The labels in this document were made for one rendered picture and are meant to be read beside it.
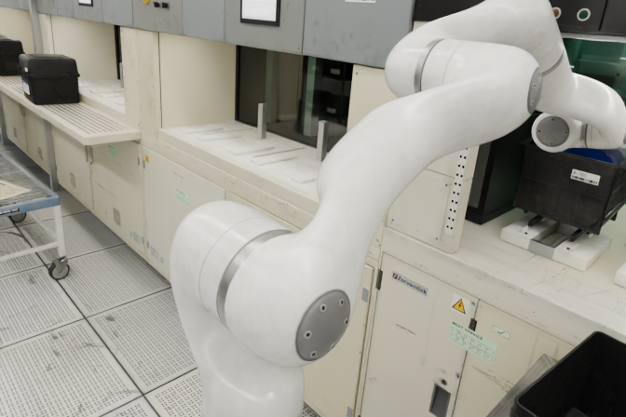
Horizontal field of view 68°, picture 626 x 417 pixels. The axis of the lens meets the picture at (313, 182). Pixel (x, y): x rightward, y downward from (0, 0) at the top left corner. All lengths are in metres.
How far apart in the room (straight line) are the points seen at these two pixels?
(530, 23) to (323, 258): 0.48
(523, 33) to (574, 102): 0.24
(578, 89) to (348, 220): 0.60
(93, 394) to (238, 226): 1.65
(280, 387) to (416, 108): 0.35
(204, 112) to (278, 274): 2.01
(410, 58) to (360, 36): 0.58
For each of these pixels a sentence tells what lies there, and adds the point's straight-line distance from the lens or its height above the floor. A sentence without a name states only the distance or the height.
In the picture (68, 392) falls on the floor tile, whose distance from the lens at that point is 2.12.
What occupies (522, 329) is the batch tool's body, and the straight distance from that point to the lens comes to 1.18.
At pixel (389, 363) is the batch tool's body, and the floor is 0.47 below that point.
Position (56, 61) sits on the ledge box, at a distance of 3.08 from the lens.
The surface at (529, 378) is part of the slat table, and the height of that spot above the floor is 0.76.
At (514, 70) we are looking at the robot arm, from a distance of 0.61.
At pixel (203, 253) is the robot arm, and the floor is 1.16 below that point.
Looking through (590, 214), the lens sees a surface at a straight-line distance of 1.30.
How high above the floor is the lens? 1.39
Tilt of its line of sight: 20 degrees down
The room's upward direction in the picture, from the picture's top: 5 degrees clockwise
